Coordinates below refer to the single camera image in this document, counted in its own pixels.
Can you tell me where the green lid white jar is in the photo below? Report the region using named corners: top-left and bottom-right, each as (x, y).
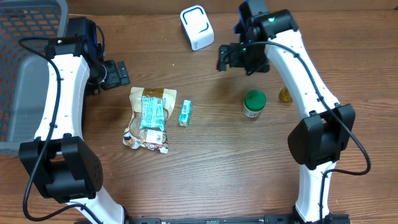
top-left (242, 90), bottom-right (267, 118)

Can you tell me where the yellow oil bottle silver cap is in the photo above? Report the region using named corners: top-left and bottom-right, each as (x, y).
top-left (279, 86), bottom-right (292, 103)

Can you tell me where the brown snack packet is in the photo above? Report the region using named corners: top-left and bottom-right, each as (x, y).
top-left (124, 87), bottom-right (177, 136)

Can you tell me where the teal snack packet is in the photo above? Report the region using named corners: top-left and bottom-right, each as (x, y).
top-left (139, 96), bottom-right (165, 131)

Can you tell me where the white labelled snack packet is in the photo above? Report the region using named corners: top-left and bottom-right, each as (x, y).
top-left (123, 129), bottom-right (169, 154)

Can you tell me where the green white Kleenex tissue pack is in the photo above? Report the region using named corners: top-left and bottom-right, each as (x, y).
top-left (178, 100), bottom-right (192, 127)

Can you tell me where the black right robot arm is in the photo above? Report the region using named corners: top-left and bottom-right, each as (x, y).
top-left (217, 0), bottom-right (355, 223)

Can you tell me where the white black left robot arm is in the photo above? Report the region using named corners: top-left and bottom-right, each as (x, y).
top-left (19, 17), bottom-right (130, 223)

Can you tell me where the white barcode scanner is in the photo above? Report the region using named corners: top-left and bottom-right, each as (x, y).
top-left (180, 5), bottom-right (215, 51)

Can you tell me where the brown cardboard back panel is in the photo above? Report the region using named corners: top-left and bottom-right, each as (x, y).
top-left (67, 0), bottom-right (397, 16)

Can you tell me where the grey plastic mesh basket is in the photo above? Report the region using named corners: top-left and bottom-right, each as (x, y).
top-left (1, 0), bottom-right (68, 156)

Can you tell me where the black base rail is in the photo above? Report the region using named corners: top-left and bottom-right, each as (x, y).
top-left (127, 213), bottom-right (352, 224)

